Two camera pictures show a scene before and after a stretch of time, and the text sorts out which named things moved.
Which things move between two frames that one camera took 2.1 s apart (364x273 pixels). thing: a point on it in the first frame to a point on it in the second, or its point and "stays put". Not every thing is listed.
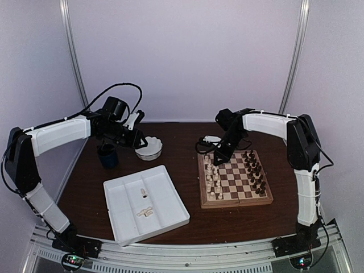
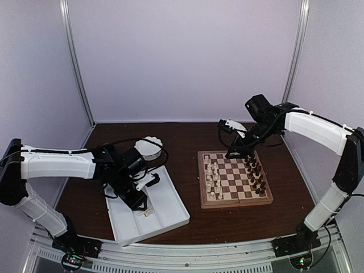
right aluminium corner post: [297, 58] stays put
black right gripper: [224, 156] to [242, 147]
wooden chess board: [242, 181] stays put
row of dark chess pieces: [255, 172] stays put
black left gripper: [135, 140] to [135, 201]
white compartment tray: [143, 205] stays put
